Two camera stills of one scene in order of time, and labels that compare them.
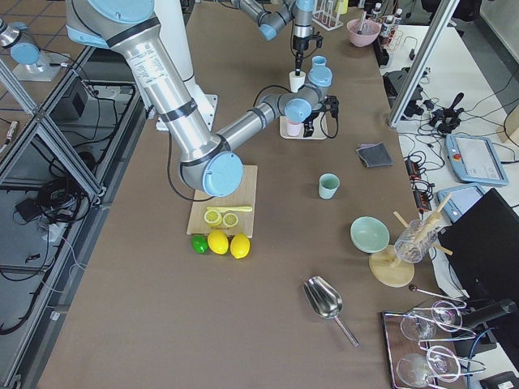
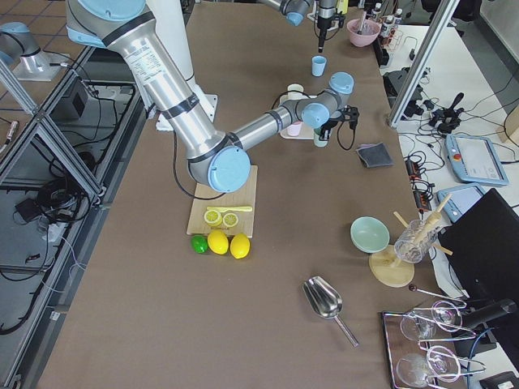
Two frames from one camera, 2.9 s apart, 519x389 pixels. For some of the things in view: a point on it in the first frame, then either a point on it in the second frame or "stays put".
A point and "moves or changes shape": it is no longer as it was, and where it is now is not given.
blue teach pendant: x=474 y=160 stays put
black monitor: x=484 y=241 stays put
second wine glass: x=441 y=363 stays put
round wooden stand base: x=390 y=270 stays put
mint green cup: x=328 y=185 → x=317 y=142
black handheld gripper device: x=447 y=119 stays put
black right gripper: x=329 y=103 → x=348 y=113
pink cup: x=293 y=130 stays put
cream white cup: x=296 y=82 moves or changes shape
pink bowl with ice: x=362 y=32 stays put
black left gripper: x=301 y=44 → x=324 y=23
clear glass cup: x=411 y=245 stays put
